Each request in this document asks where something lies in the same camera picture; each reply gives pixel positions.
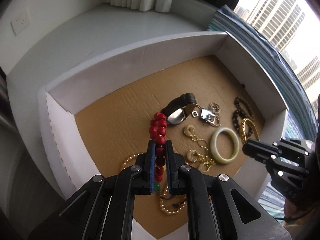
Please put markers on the white cardboard box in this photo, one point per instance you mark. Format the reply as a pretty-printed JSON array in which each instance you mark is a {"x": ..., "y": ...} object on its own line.
[{"x": 97, "y": 119}]

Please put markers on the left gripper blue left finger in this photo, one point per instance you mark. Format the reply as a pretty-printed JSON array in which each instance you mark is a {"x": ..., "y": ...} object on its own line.
[{"x": 145, "y": 178}]

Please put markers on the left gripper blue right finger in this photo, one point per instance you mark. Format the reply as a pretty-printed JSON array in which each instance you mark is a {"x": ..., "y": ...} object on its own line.
[{"x": 174, "y": 161}]

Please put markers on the black blue-faced wristwatch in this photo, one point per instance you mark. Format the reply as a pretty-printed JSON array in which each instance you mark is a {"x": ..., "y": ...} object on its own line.
[{"x": 179, "y": 109}]

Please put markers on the pale green jade bangle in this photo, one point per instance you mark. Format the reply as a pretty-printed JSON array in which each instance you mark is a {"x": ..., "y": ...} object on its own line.
[{"x": 224, "y": 145}]

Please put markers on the silver ring jewelry cluster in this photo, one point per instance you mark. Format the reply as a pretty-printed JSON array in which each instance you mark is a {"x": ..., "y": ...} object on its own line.
[{"x": 209, "y": 115}]

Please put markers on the gold braided bangle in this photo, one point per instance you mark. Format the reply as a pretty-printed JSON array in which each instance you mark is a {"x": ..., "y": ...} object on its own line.
[{"x": 248, "y": 129}]

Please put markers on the white wall socket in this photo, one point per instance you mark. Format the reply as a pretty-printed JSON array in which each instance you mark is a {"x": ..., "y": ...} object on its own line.
[{"x": 20, "y": 22}]

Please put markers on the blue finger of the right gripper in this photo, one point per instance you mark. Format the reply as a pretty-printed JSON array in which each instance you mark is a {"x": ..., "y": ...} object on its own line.
[{"x": 260, "y": 151}]

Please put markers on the blue striped bed sheet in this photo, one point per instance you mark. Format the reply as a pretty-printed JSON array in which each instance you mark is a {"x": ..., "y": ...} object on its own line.
[{"x": 266, "y": 76}]

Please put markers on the person's right hand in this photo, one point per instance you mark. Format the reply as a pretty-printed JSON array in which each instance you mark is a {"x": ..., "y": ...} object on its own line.
[{"x": 293, "y": 213}]

